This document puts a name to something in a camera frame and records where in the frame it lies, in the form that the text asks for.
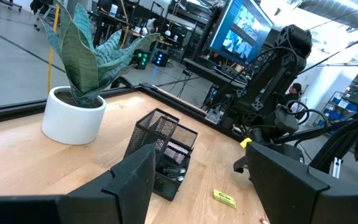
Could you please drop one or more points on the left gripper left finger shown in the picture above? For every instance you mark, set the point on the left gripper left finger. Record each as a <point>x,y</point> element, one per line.
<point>120,199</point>

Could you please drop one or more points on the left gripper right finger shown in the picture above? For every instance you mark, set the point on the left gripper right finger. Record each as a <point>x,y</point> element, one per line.
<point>291,199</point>

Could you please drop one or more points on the yellow-green eraser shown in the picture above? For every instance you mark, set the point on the yellow-green eraser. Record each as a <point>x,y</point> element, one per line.
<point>224,199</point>

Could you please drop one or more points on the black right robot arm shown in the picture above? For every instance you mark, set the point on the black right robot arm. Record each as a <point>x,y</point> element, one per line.
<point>278,77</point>

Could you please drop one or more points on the black mesh desk organizer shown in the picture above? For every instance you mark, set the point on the black mesh desk organizer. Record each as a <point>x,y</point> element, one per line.
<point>154,130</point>

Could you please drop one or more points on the black office chair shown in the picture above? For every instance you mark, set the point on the black office chair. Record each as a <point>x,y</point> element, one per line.
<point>39,6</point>

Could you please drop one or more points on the person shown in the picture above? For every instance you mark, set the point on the person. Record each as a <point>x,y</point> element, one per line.
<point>150,26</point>
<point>294,93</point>

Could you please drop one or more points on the shelf with blue bins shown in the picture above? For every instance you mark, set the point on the shelf with blue bins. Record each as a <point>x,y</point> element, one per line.
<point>340,105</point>

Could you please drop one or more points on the white round plant pot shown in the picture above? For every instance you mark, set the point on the white round plant pot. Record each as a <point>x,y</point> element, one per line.
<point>70,127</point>

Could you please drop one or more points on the black monitor desk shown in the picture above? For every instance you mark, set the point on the black monitor desk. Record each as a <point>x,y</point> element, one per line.
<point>213,74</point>

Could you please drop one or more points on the large computer monitor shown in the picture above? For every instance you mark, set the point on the large computer monitor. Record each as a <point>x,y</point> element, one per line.
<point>241,34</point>

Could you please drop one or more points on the computer with green lights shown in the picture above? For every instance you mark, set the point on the computer with green lights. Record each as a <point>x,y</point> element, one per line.
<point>140,59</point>

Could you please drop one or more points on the green snake plant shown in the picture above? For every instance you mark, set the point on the green snake plant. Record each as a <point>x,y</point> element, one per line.
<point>79,62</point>

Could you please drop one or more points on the computer with blue lights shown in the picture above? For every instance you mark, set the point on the computer with blue lights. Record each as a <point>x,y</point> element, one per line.
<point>161,59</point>

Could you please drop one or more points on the wooden workbench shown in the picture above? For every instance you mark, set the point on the wooden workbench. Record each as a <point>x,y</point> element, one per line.
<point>135,31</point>

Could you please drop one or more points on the white container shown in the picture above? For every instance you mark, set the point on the white container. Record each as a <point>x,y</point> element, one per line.
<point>113,10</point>

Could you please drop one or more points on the black metal table frame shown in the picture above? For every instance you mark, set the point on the black metal table frame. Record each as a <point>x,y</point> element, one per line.
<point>11,111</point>

